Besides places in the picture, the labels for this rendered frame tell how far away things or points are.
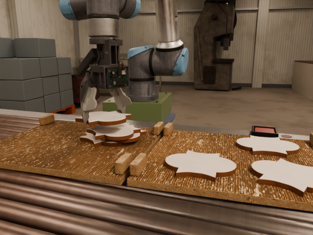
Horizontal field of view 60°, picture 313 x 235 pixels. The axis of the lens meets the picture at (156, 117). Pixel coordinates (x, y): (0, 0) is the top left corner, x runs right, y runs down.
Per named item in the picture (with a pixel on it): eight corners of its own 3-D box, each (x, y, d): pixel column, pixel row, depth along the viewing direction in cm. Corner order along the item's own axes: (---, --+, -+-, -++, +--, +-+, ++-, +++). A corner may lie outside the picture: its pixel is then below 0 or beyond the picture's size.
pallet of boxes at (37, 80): (34, 110, 551) (26, 40, 518) (75, 112, 532) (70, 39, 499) (-24, 128, 420) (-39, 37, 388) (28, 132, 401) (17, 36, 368)
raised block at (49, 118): (50, 120, 95) (50, 113, 94) (55, 121, 94) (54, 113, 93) (38, 125, 89) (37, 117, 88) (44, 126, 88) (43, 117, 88)
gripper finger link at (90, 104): (84, 124, 63) (98, 86, 63) (72, 119, 67) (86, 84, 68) (95, 127, 65) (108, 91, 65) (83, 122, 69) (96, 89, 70)
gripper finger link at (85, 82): (78, 100, 65) (91, 65, 66) (74, 99, 66) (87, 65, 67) (93, 106, 68) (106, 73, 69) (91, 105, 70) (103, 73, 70)
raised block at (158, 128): (158, 129, 84) (158, 120, 83) (164, 130, 84) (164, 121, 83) (153, 135, 79) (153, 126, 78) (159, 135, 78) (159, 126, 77)
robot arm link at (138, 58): (134, 75, 129) (133, 45, 125) (161, 75, 124) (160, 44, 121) (123, 78, 118) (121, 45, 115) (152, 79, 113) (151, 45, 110)
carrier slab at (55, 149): (52, 124, 96) (52, 120, 96) (165, 134, 85) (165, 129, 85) (-42, 162, 63) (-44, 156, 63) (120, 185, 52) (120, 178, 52)
